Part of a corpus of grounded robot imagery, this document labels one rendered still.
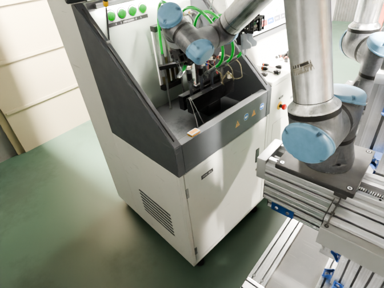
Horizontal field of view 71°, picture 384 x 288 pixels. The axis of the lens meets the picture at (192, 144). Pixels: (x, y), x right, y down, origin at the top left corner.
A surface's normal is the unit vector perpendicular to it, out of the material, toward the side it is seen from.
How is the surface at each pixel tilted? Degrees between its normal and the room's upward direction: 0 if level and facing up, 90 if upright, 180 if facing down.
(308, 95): 87
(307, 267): 0
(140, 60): 90
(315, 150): 97
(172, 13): 45
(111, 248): 0
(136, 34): 90
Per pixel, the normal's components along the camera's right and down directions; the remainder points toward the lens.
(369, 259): -0.65, 0.50
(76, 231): -0.09, -0.81
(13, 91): 0.76, 0.33
